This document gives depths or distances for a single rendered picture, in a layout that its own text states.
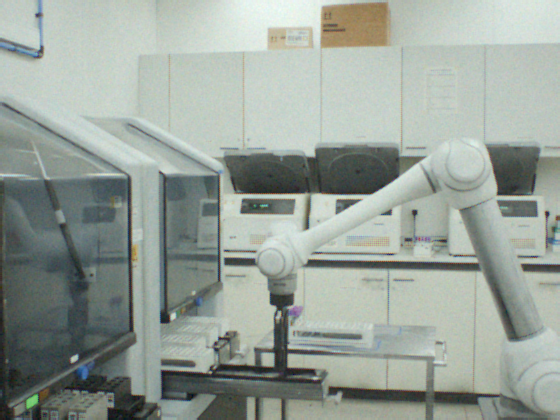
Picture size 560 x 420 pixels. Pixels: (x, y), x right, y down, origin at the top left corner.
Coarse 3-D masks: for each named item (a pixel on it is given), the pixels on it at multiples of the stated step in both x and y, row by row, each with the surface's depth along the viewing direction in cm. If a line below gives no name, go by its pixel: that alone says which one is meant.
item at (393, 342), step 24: (264, 336) 257; (384, 336) 257; (408, 336) 256; (432, 336) 256; (288, 360) 286; (408, 360) 231; (432, 360) 230; (432, 384) 230; (288, 408) 287; (432, 408) 231
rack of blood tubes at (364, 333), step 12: (300, 324) 249; (312, 324) 248; (324, 324) 249; (336, 324) 248; (348, 324) 248; (360, 324) 248; (372, 324) 248; (300, 336) 247; (312, 336) 247; (324, 336) 253; (336, 336) 252; (348, 336) 251; (360, 336) 250; (372, 336) 245
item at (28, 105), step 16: (0, 96) 190; (16, 96) 190; (32, 112) 188; (48, 112) 191; (64, 128) 187; (80, 128) 194; (80, 144) 186; (96, 144) 186; (112, 160) 185; (128, 160) 187; (128, 352) 187; (112, 368) 188; (128, 368) 187; (144, 384) 197
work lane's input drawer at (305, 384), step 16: (224, 368) 221; (240, 368) 220; (256, 368) 219; (272, 368) 218; (288, 368) 217; (304, 368) 217; (176, 384) 212; (192, 384) 211; (208, 384) 210; (224, 384) 209; (240, 384) 208; (256, 384) 207; (272, 384) 206; (288, 384) 206; (304, 384) 205; (320, 384) 204; (320, 400) 204; (336, 400) 206
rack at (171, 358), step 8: (160, 352) 216; (168, 352) 216; (176, 352) 217; (184, 352) 217; (192, 352) 217; (200, 352) 216; (208, 352) 216; (160, 360) 225; (168, 360) 224; (176, 360) 224; (184, 360) 223; (192, 360) 223; (200, 360) 212; (208, 360) 215; (160, 368) 215; (168, 368) 214; (176, 368) 214; (184, 368) 213; (192, 368) 213; (200, 368) 212; (208, 368) 215
